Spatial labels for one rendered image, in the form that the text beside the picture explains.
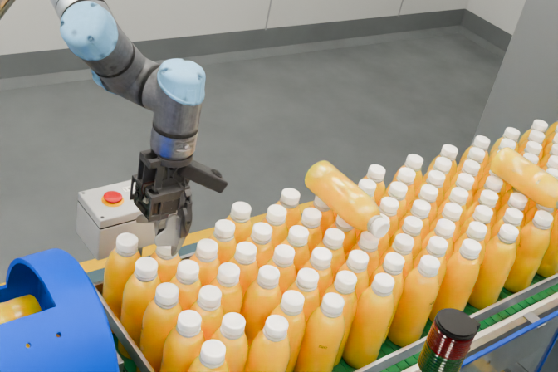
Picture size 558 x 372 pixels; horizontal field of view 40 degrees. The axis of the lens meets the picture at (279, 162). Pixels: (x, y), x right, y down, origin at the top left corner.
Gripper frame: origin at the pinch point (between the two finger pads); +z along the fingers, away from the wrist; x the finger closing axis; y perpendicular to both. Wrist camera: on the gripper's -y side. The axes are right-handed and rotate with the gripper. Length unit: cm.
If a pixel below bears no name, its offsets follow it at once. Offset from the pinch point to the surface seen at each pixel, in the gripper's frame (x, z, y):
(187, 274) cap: 8.3, 1.3, 1.0
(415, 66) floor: -206, 110, -321
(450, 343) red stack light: 50, -12, -17
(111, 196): -16.7, 0.8, 3.2
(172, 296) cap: 12.3, 1.1, 6.4
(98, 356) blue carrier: 23.9, -5.2, 25.8
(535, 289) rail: 33, 14, -77
